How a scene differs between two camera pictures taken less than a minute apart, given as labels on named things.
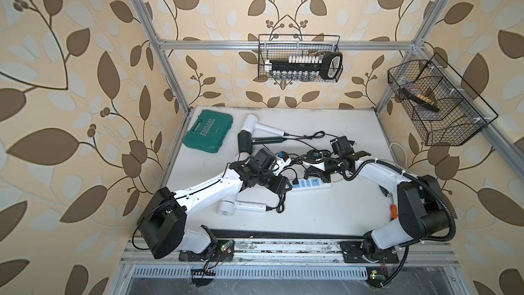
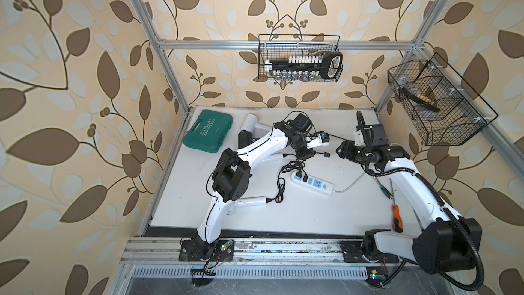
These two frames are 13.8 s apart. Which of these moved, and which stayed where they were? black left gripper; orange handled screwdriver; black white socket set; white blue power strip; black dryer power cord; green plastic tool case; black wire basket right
Moved: black left gripper; black dryer power cord; white blue power strip
Stayed: green plastic tool case; orange handled screwdriver; black white socket set; black wire basket right
